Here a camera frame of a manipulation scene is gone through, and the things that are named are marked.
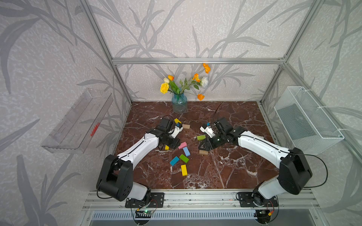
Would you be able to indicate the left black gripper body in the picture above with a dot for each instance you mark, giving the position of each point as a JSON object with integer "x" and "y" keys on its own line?
{"x": 170, "y": 141}

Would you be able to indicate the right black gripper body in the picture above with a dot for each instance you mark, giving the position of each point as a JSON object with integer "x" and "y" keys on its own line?
{"x": 215, "y": 141}

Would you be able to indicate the pink block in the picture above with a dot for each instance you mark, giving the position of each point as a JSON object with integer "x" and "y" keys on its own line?
{"x": 182, "y": 145}

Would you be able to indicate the light green block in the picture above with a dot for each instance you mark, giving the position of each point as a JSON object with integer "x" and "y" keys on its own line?
{"x": 201, "y": 137}

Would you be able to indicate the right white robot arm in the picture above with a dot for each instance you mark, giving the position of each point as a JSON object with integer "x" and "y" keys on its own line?
{"x": 294, "y": 170}

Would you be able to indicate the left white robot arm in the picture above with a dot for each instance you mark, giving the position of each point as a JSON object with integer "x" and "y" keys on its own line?
{"x": 116, "y": 175}

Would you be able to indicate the yellow block near vase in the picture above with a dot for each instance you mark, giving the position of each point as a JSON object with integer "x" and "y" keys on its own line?
{"x": 177, "y": 121}

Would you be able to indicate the light blue block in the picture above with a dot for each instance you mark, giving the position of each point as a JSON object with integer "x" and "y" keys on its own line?
{"x": 186, "y": 151}

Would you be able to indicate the green block lower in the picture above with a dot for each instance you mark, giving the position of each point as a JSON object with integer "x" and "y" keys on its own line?
{"x": 184, "y": 158}

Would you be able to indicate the tan wooden block lower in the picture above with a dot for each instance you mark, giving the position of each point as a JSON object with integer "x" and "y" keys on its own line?
{"x": 203, "y": 152}

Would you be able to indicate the yellow block front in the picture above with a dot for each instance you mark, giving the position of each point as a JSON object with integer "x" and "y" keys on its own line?
{"x": 184, "y": 170}

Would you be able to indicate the blue glass vase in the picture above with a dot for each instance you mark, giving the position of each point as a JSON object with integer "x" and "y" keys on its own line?
{"x": 179, "y": 103}

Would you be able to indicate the artificial flower bouquet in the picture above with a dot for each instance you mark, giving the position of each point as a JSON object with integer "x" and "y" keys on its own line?
{"x": 197, "y": 81}

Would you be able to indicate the left circuit board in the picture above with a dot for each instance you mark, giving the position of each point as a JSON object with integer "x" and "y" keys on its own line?
{"x": 144, "y": 213}

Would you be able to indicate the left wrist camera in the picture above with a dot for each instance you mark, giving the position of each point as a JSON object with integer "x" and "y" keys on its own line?
{"x": 166, "y": 125}

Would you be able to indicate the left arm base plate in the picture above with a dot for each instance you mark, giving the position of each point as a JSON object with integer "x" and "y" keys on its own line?
{"x": 156, "y": 200}

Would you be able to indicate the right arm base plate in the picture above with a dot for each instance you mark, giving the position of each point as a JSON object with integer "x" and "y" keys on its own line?
{"x": 250, "y": 199}

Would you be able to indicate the white wire mesh basket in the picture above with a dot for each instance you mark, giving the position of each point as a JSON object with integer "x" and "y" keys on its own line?
{"x": 307, "y": 124}

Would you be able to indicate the clear plastic wall shelf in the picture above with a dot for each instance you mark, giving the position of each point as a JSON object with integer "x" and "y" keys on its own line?
{"x": 76, "y": 130}

